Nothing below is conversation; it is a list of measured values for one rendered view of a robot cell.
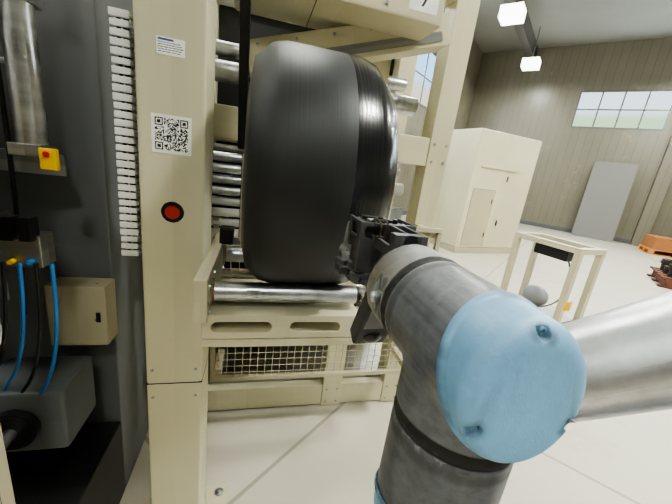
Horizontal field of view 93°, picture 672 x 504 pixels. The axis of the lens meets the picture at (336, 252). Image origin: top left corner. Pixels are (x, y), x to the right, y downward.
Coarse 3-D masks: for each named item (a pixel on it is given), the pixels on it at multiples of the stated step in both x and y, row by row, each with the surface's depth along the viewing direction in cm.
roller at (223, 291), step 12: (216, 288) 70; (228, 288) 70; (240, 288) 71; (252, 288) 72; (264, 288) 72; (276, 288) 73; (288, 288) 74; (300, 288) 74; (312, 288) 75; (324, 288) 76; (336, 288) 77; (348, 288) 78; (216, 300) 70; (228, 300) 71; (240, 300) 71; (252, 300) 72; (264, 300) 73; (276, 300) 73; (288, 300) 74; (300, 300) 75; (312, 300) 75; (324, 300) 76; (336, 300) 77; (348, 300) 77
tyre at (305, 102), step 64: (256, 64) 60; (320, 64) 59; (256, 128) 55; (320, 128) 55; (384, 128) 58; (256, 192) 56; (320, 192) 56; (384, 192) 60; (256, 256) 64; (320, 256) 64
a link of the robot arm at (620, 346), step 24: (600, 312) 30; (624, 312) 27; (648, 312) 26; (576, 336) 29; (600, 336) 27; (624, 336) 26; (648, 336) 25; (600, 360) 27; (624, 360) 26; (648, 360) 25; (600, 384) 26; (624, 384) 26; (648, 384) 25; (600, 408) 27; (624, 408) 26; (648, 408) 26
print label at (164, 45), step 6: (156, 36) 60; (162, 36) 60; (156, 42) 60; (162, 42) 61; (168, 42) 61; (174, 42) 61; (180, 42) 61; (156, 48) 61; (162, 48) 61; (168, 48) 61; (174, 48) 61; (180, 48) 62; (168, 54) 61; (174, 54) 62; (180, 54) 62
